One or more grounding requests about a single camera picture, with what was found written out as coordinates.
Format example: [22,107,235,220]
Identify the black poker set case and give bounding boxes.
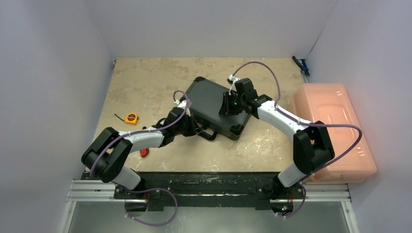
[186,77,251,141]

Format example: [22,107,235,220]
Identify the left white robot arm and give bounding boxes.
[81,107,202,199]

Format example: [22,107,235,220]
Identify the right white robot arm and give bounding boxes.
[219,75,335,198]

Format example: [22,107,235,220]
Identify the red black folding knife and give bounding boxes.
[140,149,149,158]

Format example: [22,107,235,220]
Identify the yellow tape measure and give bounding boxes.
[114,113,139,125]

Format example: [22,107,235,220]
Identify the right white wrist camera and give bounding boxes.
[227,74,240,96]

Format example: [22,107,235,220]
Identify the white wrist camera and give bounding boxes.
[174,100,192,109]
[227,74,240,96]

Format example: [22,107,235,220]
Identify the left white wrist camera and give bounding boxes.
[174,100,192,109]

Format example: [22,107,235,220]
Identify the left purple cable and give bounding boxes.
[89,90,190,194]

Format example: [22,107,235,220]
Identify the blue handled pliers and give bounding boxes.
[292,56,310,76]

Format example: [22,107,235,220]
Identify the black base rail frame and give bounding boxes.
[68,172,351,215]

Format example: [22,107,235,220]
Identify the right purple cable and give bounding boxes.
[231,61,363,219]

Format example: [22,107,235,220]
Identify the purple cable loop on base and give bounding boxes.
[124,187,179,227]

